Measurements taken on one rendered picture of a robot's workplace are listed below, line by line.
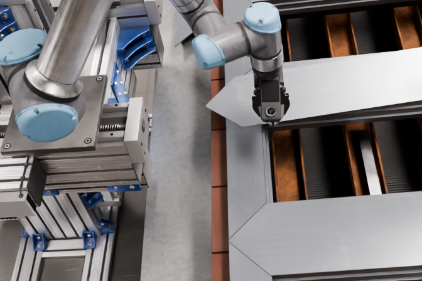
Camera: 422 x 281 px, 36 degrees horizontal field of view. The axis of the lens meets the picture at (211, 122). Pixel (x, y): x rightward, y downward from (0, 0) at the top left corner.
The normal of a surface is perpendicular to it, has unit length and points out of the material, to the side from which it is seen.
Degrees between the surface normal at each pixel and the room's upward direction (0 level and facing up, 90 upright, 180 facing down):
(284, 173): 0
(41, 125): 96
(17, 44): 7
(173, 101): 0
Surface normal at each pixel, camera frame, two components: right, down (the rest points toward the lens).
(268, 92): -0.07, -0.22
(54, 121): 0.30, 0.77
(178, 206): -0.14, -0.63
